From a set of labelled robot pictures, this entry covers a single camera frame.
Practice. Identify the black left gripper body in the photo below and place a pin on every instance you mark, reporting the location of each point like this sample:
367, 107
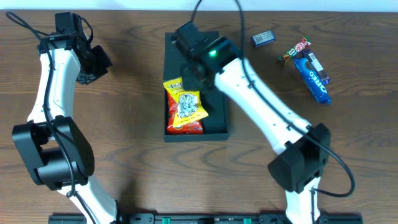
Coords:
97, 63

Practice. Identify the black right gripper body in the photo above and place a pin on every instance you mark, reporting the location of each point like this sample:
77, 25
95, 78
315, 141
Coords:
193, 80

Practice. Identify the yellow Hacks candy bag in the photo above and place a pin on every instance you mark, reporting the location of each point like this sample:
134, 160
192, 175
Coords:
188, 103

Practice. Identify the red snack bag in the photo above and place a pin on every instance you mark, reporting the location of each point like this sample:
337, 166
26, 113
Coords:
190, 128

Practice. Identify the dark green gift box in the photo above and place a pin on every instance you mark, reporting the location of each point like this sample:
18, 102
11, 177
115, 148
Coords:
216, 125

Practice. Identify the red green chocolate bar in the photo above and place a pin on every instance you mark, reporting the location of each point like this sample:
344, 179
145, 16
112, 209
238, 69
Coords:
297, 48

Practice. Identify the dark blue wafer bar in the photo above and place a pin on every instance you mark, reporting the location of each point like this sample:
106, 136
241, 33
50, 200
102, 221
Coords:
325, 79

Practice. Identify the blue Oreo cookie pack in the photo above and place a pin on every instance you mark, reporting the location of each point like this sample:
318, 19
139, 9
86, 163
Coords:
312, 80

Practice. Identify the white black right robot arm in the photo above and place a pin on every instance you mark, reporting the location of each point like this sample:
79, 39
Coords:
300, 147

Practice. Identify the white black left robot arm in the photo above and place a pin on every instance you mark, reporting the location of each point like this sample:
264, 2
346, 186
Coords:
52, 147

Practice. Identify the small blue candy box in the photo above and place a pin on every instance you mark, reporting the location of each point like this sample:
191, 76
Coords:
263, 38

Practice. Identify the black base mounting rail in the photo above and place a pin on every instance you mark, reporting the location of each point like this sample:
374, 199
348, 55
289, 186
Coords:
265, 218

